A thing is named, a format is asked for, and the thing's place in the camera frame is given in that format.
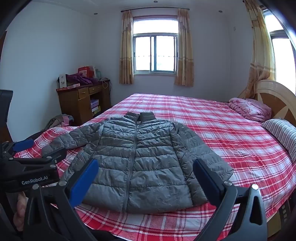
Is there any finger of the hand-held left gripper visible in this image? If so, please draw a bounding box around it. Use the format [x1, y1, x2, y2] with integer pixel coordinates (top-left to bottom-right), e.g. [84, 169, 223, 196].
[9, 138, 34, 158]
[14, 147, 68, 165]

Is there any wooden headboard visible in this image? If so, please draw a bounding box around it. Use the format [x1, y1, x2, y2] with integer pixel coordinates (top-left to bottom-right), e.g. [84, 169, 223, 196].
[238, 80, 296, 130]

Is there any stack of boxes in desk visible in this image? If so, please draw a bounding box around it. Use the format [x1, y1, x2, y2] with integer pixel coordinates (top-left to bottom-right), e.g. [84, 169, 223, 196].
[90, 99, 101, 117]

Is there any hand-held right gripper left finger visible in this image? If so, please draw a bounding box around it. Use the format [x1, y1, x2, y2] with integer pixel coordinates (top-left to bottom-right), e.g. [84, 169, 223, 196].
[23, 159, 100, 241]

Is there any purple puffer jacket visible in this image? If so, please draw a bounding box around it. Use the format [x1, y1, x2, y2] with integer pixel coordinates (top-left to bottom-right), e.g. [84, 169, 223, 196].
[64, 72, 100, 87]

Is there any brown wooden desk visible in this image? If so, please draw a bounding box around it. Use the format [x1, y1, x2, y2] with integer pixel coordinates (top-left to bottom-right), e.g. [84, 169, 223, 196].
[56, 79, 112, 127]

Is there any person's left hand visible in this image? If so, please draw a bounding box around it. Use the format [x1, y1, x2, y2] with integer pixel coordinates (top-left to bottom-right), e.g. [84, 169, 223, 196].
[13, 192, 30, 232]

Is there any pink folded quilt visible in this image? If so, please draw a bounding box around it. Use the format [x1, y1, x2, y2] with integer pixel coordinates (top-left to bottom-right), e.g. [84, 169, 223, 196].
[228, 97, 272, 123]

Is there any grey puffer jacket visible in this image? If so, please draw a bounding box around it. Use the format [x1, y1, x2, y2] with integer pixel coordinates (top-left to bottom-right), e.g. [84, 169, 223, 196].
[42, 112, 234, 214]

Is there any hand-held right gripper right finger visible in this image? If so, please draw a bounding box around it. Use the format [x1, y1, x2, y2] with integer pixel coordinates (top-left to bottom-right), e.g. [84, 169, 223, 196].
[193, 159, 269, 241]

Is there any red gift box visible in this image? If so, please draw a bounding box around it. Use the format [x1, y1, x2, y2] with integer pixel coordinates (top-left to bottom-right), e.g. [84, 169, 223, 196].
[78, 66, 96, 79]

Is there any striped pillow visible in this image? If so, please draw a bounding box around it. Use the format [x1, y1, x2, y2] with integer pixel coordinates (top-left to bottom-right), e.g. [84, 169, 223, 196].
[261, 119, 296, 164]

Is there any bed with red plaid sheet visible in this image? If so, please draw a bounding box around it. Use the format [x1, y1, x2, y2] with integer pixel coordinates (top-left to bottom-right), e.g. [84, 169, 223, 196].
[14, 93, 296, 241]

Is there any dark curtain rod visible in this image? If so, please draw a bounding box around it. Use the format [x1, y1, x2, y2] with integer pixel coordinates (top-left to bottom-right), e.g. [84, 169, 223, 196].
[121, 8, 190, 12]

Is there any pile of clothes on floor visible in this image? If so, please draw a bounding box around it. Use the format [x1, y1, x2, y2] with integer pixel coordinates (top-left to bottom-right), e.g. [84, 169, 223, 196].
[45, 114, 75, 131]

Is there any large side window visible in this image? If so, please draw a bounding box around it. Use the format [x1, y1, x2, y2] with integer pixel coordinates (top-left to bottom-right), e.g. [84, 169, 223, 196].
[264, 9, 296, 98]

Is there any long beige patterned curtain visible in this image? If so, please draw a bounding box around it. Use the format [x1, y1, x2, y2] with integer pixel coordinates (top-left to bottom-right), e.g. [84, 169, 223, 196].
[244, 0, 277, 100]

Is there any window with grey frame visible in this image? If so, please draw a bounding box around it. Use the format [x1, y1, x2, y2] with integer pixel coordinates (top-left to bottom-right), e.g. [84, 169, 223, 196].
[132, 16, 179, 75]

